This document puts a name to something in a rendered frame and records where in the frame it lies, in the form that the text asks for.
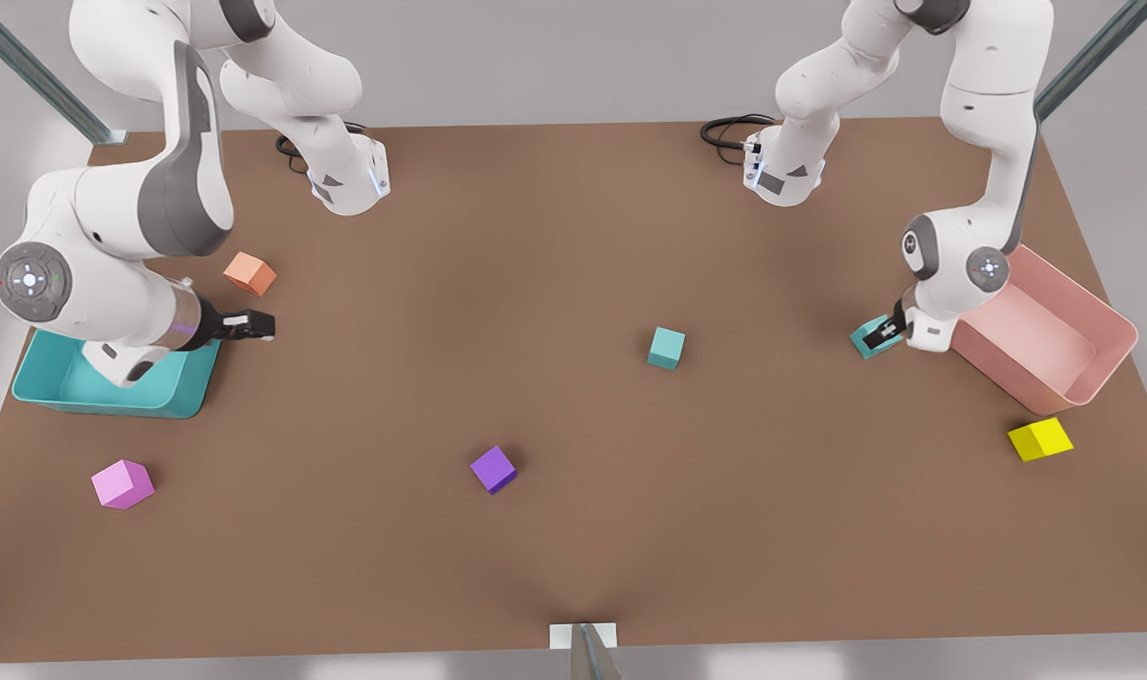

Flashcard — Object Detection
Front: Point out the teal blue cube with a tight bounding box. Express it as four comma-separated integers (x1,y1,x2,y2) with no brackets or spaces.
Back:
850,315,902,360
647,327,686,370

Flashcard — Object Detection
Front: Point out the orange cube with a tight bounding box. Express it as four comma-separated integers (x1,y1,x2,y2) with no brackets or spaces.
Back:
223,251,278,298

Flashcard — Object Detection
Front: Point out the pink plastic bin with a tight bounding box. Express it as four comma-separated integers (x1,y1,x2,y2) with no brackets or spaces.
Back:
950,244,1139,417

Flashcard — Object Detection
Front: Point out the teal plastic bin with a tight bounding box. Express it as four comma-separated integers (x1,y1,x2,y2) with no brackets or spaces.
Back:
11,327,223,420

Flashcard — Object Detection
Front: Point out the yellow cube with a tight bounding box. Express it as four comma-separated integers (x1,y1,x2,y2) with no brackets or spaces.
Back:
1007,417,1074,463

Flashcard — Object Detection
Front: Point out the pink cube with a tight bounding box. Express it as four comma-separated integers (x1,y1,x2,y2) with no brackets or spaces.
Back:
91,459,155,511

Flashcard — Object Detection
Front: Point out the purple cube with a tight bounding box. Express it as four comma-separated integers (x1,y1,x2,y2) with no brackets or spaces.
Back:
470,446,519,495

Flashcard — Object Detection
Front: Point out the black cable loop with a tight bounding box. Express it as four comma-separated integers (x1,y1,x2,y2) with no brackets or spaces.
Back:
700,114,779,167
275,121,368,176

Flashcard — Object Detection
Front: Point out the silver frame post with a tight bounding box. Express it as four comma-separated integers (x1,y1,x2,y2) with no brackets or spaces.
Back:
0,0,128,146
1035,0,1147,122
548,621,624,680

